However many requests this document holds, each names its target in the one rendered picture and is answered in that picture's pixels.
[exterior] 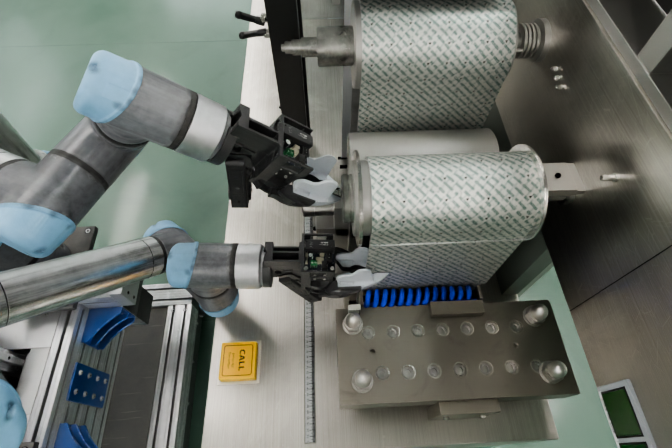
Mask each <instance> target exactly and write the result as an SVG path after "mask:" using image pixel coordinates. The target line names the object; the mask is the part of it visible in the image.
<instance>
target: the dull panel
mask: <svg viewBox="0 0 672 448"><path fill-rule="evenodd" d="M482 128H489V129H491V130H492V131H493V133H494V134H495V136H496V139H497V142H498V146H499V152H509V151H510V150H511V149H512V147H511V144H510V141H509V138H508V136H507V133H506V130H505V127H504V124H503V122H502V119H501V116H500V113H499V110H498V107H497V105H496V102H495V101H494V104H493V106H492V108H491V110H490V112H489V114H488V117H487V119H486V121H485V123H484V125H483V127H482ZM551 263H552V260H551V257H550V254H549V251H548V248H547V245H546V243H545V240H544V237H543V234H542V231H541V229H540V231H539V232H538V234H537V235H536V236H535V237H534V238H532V239H530V240H523V241H522V242H521V243H520V245H519V246H518V247H517V248H516V249H515V250H514V252H513V253H512V254H511V255H510V256H509V257H508V258H507V260H506V261H505V262H504V263H503V264H502V265H501V266H500V268H499V269H498V270H497V271H496V272H495V273H496V277H497V280H498V284H499V288H500V291H501V295H516V294H518V293H519V292H520V291H521V290H523V289H524V288H525V287H526V286H527V285H528V284H529V283H530V282H531V281H532V280H533V279H534V278H536V277H537V276H538V275H539V274H540V273H541V272H542V271H543V270H544V269H545V268H546V267H547V266H549V265H550V264H551Z"/></svg>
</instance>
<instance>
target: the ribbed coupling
mask: <svg viewBox="0 0 672 448"><path fill-rule="evenodd" d="M551 38H552V30H551V25H550V23H549V21H548V20H547V19H546V18H537V19H535V20H534V21H533V22H532V23H519V36H518V45H517V51H516V55H515V59H518V58H527V59H528V61H529V62H540V61H542V60H543V59H544V58H545V57H546V55H547V53H548V51H549V48H550V44H551Z"/></svg>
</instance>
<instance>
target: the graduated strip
mask: <svg viewBox="0 0 672 448"><path fill-rule="evenodd" d="M304 233H313V217H304ZM304 444H316V391H315V326H314V302H312V303H310V302H308V301H307V300H305V299H304Z"/></svg>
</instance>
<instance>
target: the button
mask: <svg viewBox="0 0 672 448"><path fill-rule="evenodd" d="M257 359H258V343H257V342H256V341H253V342H230V343H222V349H221V359H220V369H219V380H220V381H221V382H229V381H250V380H256V377H257Z"/></svg>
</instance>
